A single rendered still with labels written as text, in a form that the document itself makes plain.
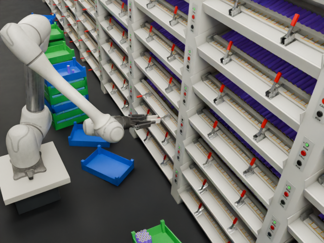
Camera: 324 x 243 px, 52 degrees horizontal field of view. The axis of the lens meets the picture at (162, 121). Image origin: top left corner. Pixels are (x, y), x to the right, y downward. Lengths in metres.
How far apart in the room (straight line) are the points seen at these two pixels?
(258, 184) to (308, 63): 0.57
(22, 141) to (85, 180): 0.57
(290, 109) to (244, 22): 0.34
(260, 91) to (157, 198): 1.18
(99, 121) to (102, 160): 0.84
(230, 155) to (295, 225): 0.40
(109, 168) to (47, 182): 0.51
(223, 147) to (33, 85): 1.06
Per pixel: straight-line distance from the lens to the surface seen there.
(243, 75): 1.29
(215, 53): 1.42
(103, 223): 2.06
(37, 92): 1.95
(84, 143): 2.52
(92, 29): 3.11
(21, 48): 1.63
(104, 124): 1.59
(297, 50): 1.08
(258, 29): 1.19
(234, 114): 1.39
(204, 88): 1.54
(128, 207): 2.12
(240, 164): 1.46
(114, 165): 2.36
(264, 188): 1.39
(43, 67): 1.65
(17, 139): 1.92
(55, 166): 2.07
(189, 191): 2.07
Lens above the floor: 1.66
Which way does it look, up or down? 37 degrees down
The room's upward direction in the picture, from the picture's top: 4 degrees clockwise
